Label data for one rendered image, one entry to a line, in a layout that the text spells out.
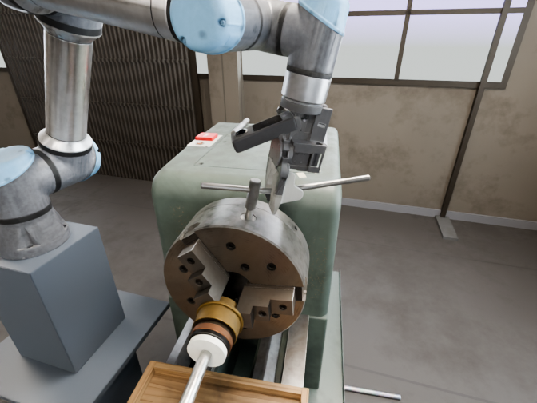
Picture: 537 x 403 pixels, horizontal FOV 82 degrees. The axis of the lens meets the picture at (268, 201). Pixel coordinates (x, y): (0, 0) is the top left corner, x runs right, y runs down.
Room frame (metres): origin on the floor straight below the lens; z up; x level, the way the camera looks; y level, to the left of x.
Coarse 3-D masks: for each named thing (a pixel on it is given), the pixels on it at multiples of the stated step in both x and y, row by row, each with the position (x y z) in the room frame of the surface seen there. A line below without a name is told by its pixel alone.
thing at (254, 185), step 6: (252, 180) 0.53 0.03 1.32; (258, 180) 0.53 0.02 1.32; (252, 186) 0.52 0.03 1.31; (258, 186) 0.52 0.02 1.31; (252, 192) 0.52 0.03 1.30; (258, 192) 0.53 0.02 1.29; (246, 198) 0.53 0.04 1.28; (252, 198) 0.52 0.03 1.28; (246, 204) 0.53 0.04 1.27; (252, 204) 0.52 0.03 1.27; (246, 210) 0.53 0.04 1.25; (252, 210) 0.53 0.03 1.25; (246, 216) 0.53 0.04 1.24
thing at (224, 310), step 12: (228, 300) 0.43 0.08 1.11; (204, 312) 0.40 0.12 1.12; (216, 312) 0.39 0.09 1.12; (228, 312) 0.40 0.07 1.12; (204, 324) 0.37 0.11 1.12; (216, 324) 0.37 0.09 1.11; (228, 324) 0.38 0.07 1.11; (240, 324) 0.40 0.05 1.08; (192, 336) 0.36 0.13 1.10; (216, 336) 0.35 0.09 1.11; (228, 336) 0.36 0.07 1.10; (228, 348) 0.35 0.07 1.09
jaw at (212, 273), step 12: (192, 240) 0.51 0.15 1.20; (192, 252) 0.47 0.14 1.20; (204, 252) 0.49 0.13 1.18; (192, 264) 0.47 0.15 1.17; (204, 264) 0.47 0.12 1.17; (216, 264) 0.49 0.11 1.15; (192, 276) 0.46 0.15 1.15; (204, 276) 0.44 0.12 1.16; (216, 276) 0.47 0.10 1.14; (228, 276) 0.49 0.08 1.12; (204, 288) 0.44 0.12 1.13; (216, 288) 0.44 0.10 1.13; (204, 300) 0.42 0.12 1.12; (216, 300) 0.42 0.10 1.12
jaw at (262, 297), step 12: (252, 288) 0.47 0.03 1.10; (264, 288) 0.47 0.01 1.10; (276, 288) 0.47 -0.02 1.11; (288, 288) 0.47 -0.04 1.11; (300, 288) 0.47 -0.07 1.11; (240, 300) 0.44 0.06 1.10; (252, 300) 0.44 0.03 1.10; (264, 300) 0.44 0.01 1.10; (276, 300) 0.44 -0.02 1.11; (288, 300) 0.44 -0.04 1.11; (300, 300) 0.47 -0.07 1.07; (240, 312) 0.41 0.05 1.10; (252, 312) 0.42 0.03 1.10; (264, 312) 0.42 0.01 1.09; (276, 312) 0.44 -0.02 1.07; (288, 312) 0.43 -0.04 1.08; (252, 324) 0.41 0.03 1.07
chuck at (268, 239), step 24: (216, 216) 0.54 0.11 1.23; (264, 216) 0.55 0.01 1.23; (216, 240) 0.50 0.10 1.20; (240, 240) 0.49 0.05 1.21; (264, 240) 0.48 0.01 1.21; (288, 240) 0.52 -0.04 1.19; (168, 264) 0.52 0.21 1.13; (240, 264) 0.49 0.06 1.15; (264, 264) 0.48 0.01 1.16; (288, 264) 0.47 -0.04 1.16; (168, 288) 0.52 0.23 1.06; (192, 288) 0.51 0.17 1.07; (240, 288) 0.55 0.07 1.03; (192, 312) 0.51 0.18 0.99; (240, 336) 0.49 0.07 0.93; (264, 336) 0.48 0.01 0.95
